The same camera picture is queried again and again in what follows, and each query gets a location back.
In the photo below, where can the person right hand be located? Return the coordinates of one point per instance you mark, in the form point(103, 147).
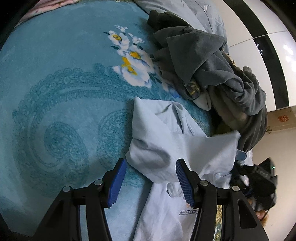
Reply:
point(262, 215)

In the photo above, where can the light blue shirt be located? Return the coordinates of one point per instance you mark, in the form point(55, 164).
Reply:
point(168, 147)

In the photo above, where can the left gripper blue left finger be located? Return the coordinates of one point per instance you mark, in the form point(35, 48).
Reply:
point(115, 178)

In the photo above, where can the blue floral duvet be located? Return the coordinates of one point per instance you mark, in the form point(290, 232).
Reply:
point(201, 15)

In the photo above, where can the wooden door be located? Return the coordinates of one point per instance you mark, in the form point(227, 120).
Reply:
point(281, 119)

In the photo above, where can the dark grey sweatpants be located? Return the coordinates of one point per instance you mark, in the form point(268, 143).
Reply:
point(194, 61)

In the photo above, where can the white black wardrobe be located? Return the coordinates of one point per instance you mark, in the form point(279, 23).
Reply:
point(258, 38)

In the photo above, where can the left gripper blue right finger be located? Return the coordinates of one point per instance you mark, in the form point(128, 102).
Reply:
point(188, 183)

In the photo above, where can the teal floral bed blanket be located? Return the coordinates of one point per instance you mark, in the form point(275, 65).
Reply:
point(68, 81)

